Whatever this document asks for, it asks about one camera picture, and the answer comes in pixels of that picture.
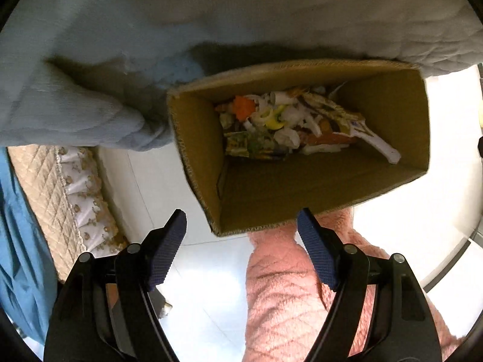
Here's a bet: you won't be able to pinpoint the blue cloth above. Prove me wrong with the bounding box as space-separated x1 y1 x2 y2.
0 147 57 351

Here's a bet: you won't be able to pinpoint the brown cardboard box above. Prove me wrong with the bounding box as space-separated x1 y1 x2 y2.
166 59 431 238

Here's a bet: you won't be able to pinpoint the twisted white paper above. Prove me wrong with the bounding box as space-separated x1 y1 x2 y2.
243 92 287 129

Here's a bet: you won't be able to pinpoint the orange fan-shaped plastic toy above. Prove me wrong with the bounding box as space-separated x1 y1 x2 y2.
231 96 254 119

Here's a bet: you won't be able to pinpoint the green cartoon snack wrapper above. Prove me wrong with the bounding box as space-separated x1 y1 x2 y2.
224 132 251 157

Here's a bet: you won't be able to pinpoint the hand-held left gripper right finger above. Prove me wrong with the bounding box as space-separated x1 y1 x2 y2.
297 207 443 362

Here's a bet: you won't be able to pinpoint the beige quilted sofa cover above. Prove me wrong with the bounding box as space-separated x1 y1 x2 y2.
8 145 131 283

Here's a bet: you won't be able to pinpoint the grey furniture foot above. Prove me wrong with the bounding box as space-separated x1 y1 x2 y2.
156 298 173 319

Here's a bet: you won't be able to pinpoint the pink fleece pants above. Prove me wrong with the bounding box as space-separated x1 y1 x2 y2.
245 207 465 362

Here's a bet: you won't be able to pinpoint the light blue quilted blanket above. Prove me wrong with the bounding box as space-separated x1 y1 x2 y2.
0 0 483 151

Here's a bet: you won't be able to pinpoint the white tissue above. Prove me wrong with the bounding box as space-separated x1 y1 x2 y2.
273 127 302 149

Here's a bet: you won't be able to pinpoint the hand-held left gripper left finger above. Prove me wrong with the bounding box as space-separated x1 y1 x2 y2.
43 208 188 362

